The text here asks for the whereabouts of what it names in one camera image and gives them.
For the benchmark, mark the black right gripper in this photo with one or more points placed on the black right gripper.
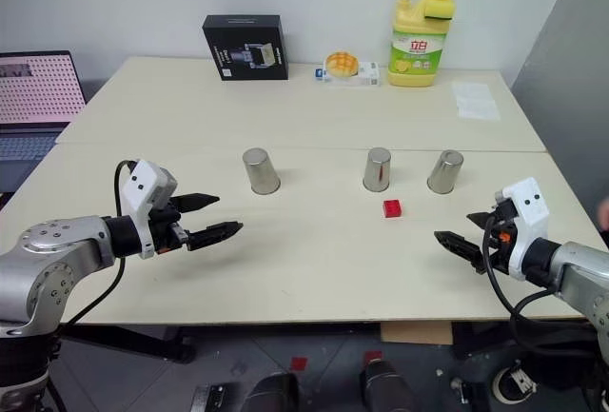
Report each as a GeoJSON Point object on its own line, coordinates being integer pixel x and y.
{"type": "Point", "coordinates": [502, 250]}

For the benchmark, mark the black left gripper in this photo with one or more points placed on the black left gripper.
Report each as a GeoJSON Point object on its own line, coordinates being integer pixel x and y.
{"type": "Point", "coordinates": [166, 231]}

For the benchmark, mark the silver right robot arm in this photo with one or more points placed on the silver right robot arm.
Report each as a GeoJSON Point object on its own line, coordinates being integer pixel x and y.
{"type": "Point", "coordinates": [578, 269]}

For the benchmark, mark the bystander bare hand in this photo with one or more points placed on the bystander bare hand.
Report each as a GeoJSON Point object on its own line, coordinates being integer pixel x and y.
{"type": "Point", "coordinates": [604, 214]}

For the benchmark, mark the upturned steel cup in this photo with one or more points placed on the upturned steel cup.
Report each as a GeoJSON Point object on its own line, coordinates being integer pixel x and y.
{"type": "Point", "coordinates": [445, 173]}
{"type": "Point", "coordinates": [260, 171]}
{"type": "Point", "coordinates": [377, 169]}

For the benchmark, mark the small red cube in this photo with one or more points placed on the small red cube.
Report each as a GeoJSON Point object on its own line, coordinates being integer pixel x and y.
{"type": "Point", "coordinates": [392, 208]}

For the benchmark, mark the clear plastic bag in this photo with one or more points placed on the clear plastic bag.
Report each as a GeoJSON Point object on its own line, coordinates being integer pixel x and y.
{"type": "Point", "coordinates": [476, 100]}

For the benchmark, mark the black and white sneaker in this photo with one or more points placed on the black and white sneaker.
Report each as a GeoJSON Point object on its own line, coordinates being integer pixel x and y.
{"type": "Point", "coordinates": [516, 383]}

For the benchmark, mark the black product box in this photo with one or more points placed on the black product box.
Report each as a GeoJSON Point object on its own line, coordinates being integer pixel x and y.
{"type": "Point", "coordinates": [247, 45]}

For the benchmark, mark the dark rounded shape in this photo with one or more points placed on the dark rounded shape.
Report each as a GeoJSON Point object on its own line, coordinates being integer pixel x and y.
{"type": "Point", "coordinates": [273, 395]}
{"type": "Point", "coordinates": [385, 388]}

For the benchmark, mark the grey floor power strip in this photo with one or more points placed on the grey floor power strip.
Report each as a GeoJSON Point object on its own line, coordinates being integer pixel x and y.
{"type": "Point", "coordinates": [208, 398]}

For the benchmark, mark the yellow dish soap pump bottle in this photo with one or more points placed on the yellow dish soap pump bottle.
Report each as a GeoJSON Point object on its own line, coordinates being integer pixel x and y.
{"type": "Point", "coordinates": [414, 55]}

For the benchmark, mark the white and blue small box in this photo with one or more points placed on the white and blue small box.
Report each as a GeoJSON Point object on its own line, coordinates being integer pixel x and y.
{"type": "Point", "coordinates": [368, 74]}

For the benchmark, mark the golden bread bun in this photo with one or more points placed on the golden bread bun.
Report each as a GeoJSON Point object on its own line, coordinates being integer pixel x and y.
{"type": "Point", "coordinates": [341, 64]}

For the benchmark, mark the open grey laptop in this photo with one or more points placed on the open grey laptop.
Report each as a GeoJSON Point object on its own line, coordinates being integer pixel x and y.
{"type": "Point", "coordinates": [35, 93]}

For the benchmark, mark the yellow and black sponge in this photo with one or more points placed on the yellow and black sponge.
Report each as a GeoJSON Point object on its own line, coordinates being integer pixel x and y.
{"type": "Point", "coordinates": [438, 3]}

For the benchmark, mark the black robot torso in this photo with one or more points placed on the black robot torso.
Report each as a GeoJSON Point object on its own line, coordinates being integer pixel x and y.
{"type": "Point", "coordinates": [24, 369]}

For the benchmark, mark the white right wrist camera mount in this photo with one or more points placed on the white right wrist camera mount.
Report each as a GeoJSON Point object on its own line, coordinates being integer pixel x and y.
{"type": "Point", "coordinates": [528, 207]}

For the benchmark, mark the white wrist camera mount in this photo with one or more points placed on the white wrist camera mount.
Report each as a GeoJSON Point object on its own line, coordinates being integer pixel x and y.
{"type": "Point", "coordinates": [528, 207]}
{"type": "Point", "coordinates": [142, 183]}

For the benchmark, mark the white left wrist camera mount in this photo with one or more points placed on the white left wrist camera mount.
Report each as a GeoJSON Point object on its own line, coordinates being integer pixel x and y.
{"type": "Point", "coordinates": [142, 183]}

